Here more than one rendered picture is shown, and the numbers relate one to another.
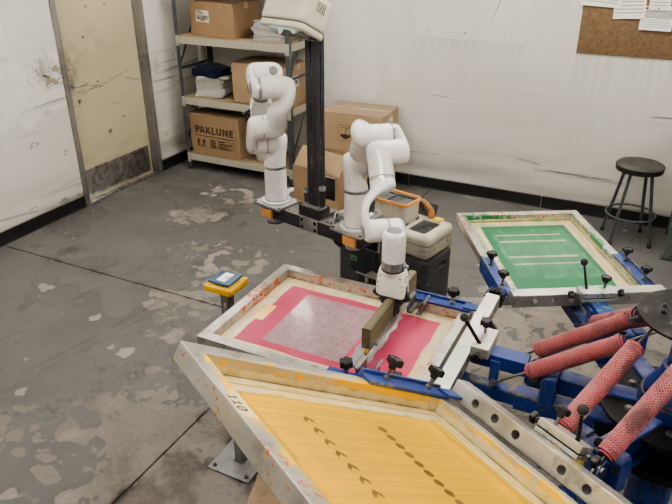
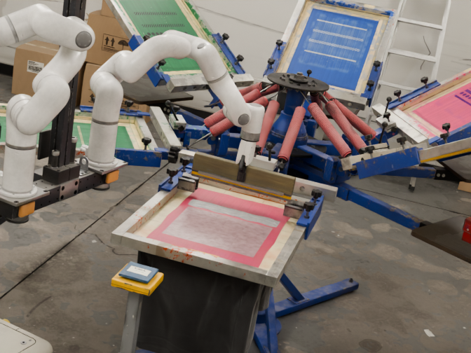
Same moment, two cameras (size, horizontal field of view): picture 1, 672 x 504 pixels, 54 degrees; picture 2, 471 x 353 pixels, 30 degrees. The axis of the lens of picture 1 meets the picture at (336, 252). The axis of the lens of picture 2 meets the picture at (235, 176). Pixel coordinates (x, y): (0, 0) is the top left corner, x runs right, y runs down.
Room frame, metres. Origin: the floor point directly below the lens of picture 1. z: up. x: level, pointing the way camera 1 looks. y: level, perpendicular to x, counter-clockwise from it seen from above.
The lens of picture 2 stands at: (2.68, 2.93, 2.23)
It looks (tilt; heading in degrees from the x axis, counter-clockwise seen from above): 20 degrees down; 256
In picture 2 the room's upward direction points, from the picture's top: 10 degrees clockwise
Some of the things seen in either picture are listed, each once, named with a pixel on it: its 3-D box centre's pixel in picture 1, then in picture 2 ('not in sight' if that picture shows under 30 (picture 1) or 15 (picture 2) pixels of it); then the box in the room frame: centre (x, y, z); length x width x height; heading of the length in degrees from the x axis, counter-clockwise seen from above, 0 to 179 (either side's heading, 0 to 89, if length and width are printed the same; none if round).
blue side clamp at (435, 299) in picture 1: (430, 304); (176, 183); (2.10, -0.35, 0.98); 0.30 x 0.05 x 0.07; 64
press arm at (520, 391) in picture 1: (457, 379); not in sight; (1.76, -0.40, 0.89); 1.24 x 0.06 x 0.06; 64
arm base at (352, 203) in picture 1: (358, 207); (99, 140); (2.45, -0.09, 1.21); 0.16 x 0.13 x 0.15; 141
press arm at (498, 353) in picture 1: (500, 358); not in sight; (1.71, -0.52, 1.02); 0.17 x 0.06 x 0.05; 64
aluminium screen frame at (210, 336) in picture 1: (339, 326); (224, 220); (1.96, -0.01, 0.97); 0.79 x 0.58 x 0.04; 64
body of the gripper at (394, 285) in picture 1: (392, 280); (247, 149); (1.87, -0.18, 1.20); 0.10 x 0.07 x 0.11; 64
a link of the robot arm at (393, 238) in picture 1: (394, 239); (242, 115); (1.91, -0.19, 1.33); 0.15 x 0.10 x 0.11; 10
